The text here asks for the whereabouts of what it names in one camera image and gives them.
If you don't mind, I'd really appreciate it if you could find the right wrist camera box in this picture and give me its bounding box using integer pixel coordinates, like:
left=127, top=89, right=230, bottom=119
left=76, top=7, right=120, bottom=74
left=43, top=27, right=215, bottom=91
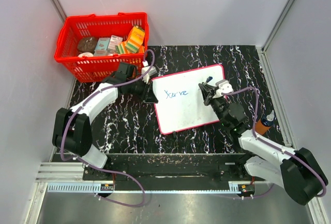
left=214, top=79, right=233, bottom=98

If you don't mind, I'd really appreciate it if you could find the orange spray bottle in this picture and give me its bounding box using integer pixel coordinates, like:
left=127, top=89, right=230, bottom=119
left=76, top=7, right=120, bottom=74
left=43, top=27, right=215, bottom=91
left=254, top=110, right=276, bottom=135

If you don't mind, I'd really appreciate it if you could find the pink white snack box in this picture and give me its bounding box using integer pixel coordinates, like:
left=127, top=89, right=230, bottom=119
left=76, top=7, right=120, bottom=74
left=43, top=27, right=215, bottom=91
left=107, top=35, right=123, bottom=53

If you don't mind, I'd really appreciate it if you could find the green yellow sponge pack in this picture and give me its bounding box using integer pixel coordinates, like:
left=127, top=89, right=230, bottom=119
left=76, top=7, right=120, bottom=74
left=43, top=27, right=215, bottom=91
left=115, top=41, right=145, bottom=54

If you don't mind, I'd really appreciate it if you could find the red plastic shopping basket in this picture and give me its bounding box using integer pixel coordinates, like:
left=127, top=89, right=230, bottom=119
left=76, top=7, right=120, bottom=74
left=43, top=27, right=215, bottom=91
left=54, top=12, right=149, bottom=83

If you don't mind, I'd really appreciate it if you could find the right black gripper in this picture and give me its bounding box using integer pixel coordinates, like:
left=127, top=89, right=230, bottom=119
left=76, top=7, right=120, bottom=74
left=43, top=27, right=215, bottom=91
left=200, top=83, right=229, bottom=127

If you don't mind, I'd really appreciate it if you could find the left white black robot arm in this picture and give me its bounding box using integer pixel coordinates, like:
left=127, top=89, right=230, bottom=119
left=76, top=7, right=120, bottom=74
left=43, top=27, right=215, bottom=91
left=52, top=62, right=158, bottom=181

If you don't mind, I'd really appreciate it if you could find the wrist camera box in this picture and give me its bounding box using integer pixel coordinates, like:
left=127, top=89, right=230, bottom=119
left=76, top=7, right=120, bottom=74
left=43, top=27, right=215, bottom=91
left=214, top=79, right=233, bottom=98
left=141, top=66, right=157, bottom=83

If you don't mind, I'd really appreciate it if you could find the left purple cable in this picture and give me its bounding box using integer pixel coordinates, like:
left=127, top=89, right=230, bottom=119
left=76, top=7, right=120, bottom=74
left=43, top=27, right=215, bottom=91
left=59, top=50, right=156, bottom=169

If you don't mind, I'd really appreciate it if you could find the pink framed whiteboard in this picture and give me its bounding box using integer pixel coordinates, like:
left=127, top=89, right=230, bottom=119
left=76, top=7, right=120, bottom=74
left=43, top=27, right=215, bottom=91
left=153, top=64, right=225, bottom=135

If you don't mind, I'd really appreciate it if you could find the light blue snack box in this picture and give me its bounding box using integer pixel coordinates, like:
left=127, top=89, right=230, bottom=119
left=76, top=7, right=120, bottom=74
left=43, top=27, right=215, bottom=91
left=94, top=38, right=110, bottom=56

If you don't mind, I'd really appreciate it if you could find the white round lid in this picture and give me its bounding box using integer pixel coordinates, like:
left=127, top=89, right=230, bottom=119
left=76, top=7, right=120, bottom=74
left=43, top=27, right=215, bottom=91
left=78, top=52, right=94, bottom=58

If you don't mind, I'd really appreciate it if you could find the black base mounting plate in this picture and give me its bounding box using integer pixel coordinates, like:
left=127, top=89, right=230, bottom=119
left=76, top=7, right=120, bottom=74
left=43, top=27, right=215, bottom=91
left=82, top=153, right=267, bottom=191

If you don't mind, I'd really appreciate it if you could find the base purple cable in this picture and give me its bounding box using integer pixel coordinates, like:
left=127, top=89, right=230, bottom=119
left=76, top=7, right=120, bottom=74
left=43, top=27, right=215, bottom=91
left=89, top=171, right=146, bottom=208

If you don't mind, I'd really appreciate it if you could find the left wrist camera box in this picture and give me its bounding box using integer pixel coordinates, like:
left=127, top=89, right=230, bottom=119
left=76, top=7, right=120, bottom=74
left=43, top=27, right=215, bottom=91
left=141, top=66, right=157, bottom=83

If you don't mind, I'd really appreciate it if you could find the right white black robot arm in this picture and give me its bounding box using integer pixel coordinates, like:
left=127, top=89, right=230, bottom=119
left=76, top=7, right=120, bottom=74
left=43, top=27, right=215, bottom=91
left=198, top=80, right=328, bottom=205

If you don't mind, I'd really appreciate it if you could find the orange yellow sponge pack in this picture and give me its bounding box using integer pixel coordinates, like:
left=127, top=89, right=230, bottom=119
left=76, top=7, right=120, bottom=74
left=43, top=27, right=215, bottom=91
left=126, top=25, right=145, bottom=49

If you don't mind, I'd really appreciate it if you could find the blue capped whiteboard marker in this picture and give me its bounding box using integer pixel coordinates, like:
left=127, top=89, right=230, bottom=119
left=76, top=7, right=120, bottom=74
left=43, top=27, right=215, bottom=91
left=204, top=76, right=213, bottom=84

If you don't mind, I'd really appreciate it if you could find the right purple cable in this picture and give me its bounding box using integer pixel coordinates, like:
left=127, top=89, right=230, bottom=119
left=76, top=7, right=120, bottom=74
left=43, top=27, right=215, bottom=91
left=223, top=86, right=327, bottom=198

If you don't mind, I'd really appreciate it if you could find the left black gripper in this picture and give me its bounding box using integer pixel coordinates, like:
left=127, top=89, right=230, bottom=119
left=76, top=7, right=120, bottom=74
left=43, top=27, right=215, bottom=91
left=127, top=78, right=158, bottom=104

